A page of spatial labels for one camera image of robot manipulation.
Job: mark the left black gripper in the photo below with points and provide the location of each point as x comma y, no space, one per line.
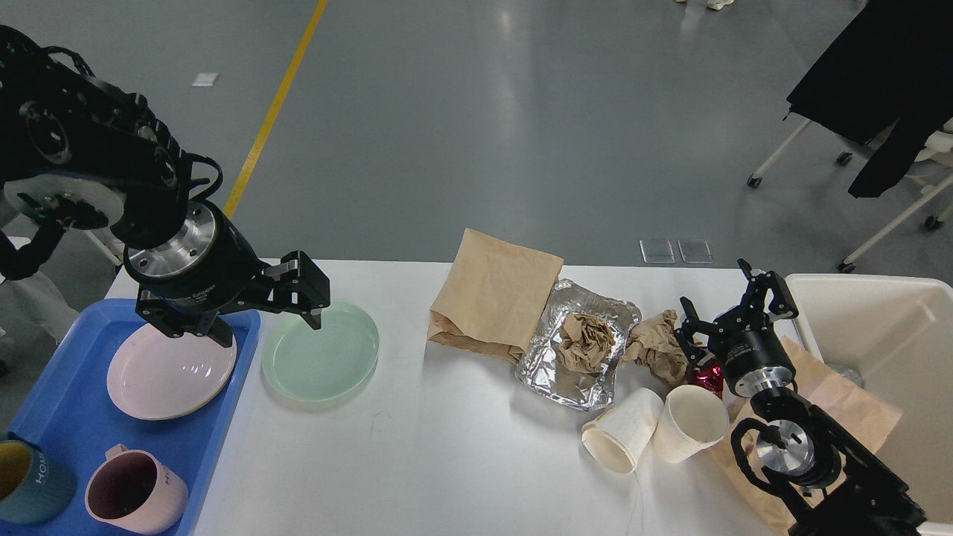
187,282

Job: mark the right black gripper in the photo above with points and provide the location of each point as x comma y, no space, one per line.
744,342

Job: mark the light green plate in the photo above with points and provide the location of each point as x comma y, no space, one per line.
314,366

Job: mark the pink mug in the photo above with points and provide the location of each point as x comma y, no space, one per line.
134,491

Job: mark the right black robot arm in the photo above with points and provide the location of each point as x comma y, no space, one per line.
792,449

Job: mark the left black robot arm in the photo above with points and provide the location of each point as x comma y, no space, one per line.
70,140

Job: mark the red foil wrapper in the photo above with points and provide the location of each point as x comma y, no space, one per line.
707,375

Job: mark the crumpled brown paper ball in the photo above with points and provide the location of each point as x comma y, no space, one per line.
652,343

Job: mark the upright white paper cup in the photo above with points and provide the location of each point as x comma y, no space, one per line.
693,419

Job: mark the pink plate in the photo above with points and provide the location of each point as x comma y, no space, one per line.
155,378

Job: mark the brown paper bag right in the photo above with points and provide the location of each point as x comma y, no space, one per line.
862,414

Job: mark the brown paper bag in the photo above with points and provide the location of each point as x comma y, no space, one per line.
862,414
493,297

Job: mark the white plastic bin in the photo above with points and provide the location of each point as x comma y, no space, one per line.
896,332

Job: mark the crumpled brown paper in tray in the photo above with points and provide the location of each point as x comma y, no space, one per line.
584,342

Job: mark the lying white paper cup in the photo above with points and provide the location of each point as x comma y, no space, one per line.
618,437

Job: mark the blue plastic tray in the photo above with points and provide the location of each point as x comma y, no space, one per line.
69,415

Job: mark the aluminium foil tray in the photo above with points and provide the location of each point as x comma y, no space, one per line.
539,368

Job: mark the person in grey trousers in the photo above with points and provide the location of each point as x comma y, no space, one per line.
37,300

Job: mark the brown paper bag centre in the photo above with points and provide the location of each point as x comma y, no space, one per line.
493,297

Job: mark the blue yellow mug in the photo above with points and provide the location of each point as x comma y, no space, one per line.
34,488

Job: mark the black jacket on chair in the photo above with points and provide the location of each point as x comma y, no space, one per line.
888,70

